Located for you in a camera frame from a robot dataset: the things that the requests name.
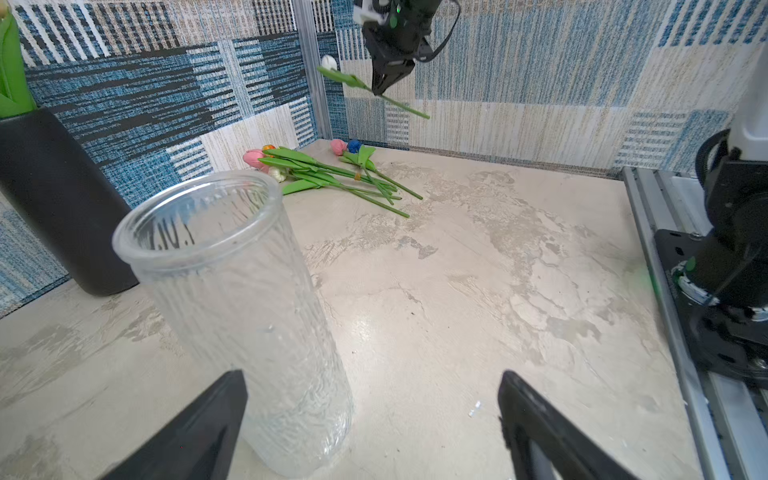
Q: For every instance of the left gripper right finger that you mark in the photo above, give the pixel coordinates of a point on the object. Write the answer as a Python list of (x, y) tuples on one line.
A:
[(543, 444)]

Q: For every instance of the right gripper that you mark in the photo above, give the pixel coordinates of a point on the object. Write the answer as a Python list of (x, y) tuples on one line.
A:
[(396, 36)]

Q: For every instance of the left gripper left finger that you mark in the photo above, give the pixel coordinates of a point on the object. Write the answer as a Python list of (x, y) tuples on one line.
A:
[(199, 443)]

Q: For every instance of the clear glass vase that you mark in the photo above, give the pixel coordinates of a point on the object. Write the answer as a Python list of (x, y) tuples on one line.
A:
[(218, 256)]

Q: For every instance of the dark grey cylindrical vase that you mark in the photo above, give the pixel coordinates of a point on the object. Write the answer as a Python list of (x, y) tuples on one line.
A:
[(65, 199)]

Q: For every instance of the pale cream tulip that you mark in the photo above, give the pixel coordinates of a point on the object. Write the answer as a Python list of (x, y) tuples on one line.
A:
[(16, 98)]

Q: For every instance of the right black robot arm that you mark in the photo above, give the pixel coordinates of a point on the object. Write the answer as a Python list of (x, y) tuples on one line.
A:
[(670, 83)]

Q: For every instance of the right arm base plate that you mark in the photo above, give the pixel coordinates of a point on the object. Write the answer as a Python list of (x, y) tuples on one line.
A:
[(727, 340)]

